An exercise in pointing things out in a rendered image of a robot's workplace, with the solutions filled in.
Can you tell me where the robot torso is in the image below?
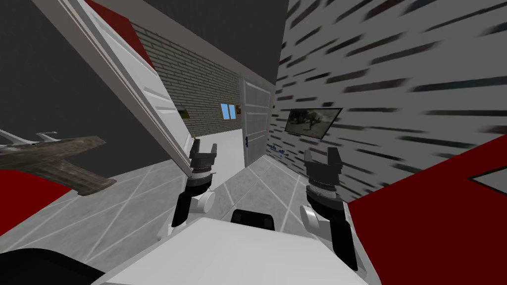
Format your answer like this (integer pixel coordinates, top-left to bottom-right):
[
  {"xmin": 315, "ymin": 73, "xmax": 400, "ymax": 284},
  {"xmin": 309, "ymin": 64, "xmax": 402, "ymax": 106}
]
[{"xmin": 90, "ymin": 209, "xmax": 371, "ymax": 285}]

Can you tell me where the blue window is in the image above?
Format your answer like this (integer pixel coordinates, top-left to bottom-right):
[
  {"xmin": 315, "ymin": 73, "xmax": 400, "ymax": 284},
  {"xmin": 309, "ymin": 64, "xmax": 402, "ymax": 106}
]
[{"xmin": 220, "ymin": 103, "xmax": 238, "ymax": 121}]

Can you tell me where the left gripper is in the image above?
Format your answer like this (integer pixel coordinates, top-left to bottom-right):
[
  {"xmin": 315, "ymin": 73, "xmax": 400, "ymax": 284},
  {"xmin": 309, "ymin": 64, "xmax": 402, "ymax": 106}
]
[{"xmin": 189, "ymin": 139, "xmax": 218, "ymax": 174}]

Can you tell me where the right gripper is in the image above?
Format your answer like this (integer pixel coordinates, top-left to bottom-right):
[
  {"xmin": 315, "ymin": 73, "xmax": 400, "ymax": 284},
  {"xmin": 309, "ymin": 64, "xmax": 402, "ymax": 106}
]
[{"xmin": 304, "ymin": 146, "xmax": 344, "ymax": 189}]

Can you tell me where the small white panelled door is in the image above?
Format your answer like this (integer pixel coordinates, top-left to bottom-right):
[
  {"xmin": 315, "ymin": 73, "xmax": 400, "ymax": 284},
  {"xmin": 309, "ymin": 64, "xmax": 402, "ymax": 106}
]
[{"xmin": 242, "ymin": 77, "xmax": 275, "ymax": 168}]

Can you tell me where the dark framed wall picture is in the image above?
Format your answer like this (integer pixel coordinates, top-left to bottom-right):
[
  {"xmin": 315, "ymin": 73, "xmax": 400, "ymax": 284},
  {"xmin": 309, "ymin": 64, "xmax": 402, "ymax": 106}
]
[{"xmin": 284, "ymin": 107, "xmax": 344, "ymax": 141}]

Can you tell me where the large white panelled door leaf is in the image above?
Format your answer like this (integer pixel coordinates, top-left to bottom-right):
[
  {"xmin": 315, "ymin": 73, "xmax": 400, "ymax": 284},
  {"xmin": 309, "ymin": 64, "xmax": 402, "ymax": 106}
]
[{"xmin": 67, "ymin": 0, "xmax": 196, "ymax": 177}]

